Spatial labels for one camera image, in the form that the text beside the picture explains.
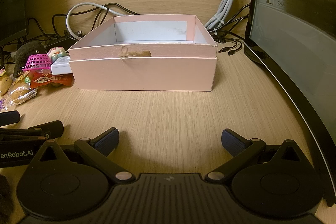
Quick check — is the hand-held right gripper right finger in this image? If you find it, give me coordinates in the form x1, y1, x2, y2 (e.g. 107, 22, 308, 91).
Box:
204, 128, 313, 184

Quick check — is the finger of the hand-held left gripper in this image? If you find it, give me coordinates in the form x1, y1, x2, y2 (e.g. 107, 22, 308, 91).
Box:
0, 120, 65, 141
0, 110, 21, 126

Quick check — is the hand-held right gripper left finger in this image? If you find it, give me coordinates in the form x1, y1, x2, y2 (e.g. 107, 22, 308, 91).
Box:
29, 127, 134, 185

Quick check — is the clear bread packet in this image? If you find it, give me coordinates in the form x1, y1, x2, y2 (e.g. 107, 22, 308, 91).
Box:
0, 69, 13, 95
8, 77, 39, 104

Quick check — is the red snack packet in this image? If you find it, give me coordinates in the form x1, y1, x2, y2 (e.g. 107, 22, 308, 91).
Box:
30, 70, 75, 88

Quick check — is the pink plastic basket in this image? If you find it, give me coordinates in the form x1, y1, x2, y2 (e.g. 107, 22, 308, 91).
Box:
22, 54, 52, 72

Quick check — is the white box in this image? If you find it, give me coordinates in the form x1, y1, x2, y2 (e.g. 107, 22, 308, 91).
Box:
50, 56, 73, 76

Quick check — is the black plush toy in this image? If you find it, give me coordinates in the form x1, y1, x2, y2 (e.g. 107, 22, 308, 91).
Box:
14, 40, 51, 78

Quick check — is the pastel squishy toy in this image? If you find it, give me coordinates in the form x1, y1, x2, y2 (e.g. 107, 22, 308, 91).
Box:
47, 46, 70, 63

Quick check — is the person's left hand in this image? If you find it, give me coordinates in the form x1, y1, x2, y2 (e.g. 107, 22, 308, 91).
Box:
0, 174, 14, 216

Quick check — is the black power adapter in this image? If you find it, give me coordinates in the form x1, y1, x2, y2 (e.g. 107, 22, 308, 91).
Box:
46, 34, 80, 48

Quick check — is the brown paper tag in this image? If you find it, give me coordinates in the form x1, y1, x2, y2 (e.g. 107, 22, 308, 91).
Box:
119, 46, 153, 60

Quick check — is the black monitor screen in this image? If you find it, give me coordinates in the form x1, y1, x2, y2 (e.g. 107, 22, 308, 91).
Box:
243, 0, 336, 208

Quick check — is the black audio jack cable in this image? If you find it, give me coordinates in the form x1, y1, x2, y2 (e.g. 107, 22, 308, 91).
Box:
217, 39, 245, 57

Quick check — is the white looped cable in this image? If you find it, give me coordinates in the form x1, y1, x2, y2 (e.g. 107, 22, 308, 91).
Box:
66, 3, 138, 39

